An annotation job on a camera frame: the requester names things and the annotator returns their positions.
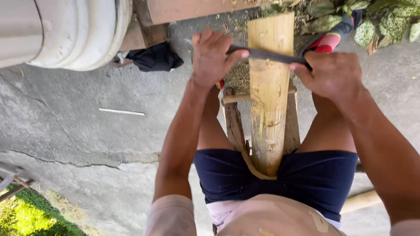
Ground bamboo pole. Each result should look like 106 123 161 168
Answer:
340 189 383 214

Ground white plastic barrel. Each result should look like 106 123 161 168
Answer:
0 0 133 71

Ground thin white stick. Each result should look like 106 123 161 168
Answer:
99 108 145 116

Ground red and blue sandal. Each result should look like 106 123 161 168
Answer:
298 10 363 58

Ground person's right hand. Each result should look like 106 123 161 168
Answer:
289 51 363 106

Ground dark metal drawknife blade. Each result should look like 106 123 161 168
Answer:
225 45 312 70

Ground brown wooden beam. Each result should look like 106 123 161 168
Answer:
119 0 263 52

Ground grey metal frame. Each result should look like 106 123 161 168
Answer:
0 161 35 203

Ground pale pink shirt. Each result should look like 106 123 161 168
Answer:
144 194 420 236

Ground green spotted leafy plant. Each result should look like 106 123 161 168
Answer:
259 0 420 56

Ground person's left hand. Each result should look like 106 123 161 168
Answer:
191 28 250 89

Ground black cloth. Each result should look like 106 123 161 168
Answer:
126 42 184 73

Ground yellow bamboo pole section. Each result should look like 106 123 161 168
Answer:
247 12 295 177

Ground wooden shaving bench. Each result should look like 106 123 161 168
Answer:
220 79 302 181

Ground navy blue shorts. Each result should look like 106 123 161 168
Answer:
193 148 358 222

